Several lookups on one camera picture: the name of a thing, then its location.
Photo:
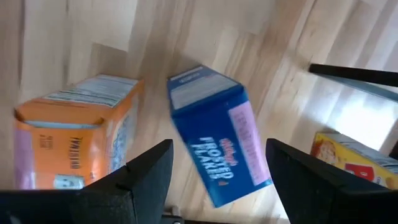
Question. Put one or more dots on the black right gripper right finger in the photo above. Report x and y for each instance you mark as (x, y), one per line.
(326, 199)

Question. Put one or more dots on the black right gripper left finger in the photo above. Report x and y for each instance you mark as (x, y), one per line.
(102, 202)

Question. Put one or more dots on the yellow Corn Pops cereal box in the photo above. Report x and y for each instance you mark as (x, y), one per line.
(351, 158)

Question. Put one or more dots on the orange Mini Wheats cereal box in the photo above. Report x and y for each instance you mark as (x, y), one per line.
(71, 137)

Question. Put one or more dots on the blue Frosted Flakes cereal box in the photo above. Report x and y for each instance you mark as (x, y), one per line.
(214, 137)

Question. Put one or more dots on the wooden shelf with black frame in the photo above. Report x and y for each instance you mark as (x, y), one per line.
(357, 74)

